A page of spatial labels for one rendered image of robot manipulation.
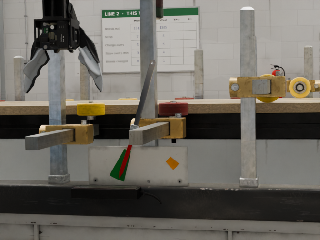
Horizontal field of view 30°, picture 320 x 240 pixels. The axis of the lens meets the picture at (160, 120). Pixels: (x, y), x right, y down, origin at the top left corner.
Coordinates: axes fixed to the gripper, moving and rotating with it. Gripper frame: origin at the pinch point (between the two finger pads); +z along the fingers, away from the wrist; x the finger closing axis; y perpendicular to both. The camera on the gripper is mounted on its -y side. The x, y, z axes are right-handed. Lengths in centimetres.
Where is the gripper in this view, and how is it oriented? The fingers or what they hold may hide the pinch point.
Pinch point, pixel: (65, 93)
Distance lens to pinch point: 118.3
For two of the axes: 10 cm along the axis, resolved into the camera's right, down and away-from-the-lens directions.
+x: 9.9, -0.1, -1.1
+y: -1.1, 0.5, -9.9
